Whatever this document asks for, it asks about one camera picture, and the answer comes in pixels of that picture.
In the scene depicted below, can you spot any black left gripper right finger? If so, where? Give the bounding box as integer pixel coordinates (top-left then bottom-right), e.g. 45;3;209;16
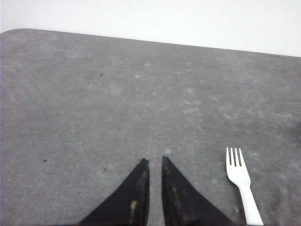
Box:
161;156;234;226

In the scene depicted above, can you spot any white plastic fork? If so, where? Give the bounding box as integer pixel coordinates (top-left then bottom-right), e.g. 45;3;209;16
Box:
226;147;264;226

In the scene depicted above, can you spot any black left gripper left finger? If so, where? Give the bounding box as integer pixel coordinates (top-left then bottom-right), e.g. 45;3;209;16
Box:
79;159;150;226

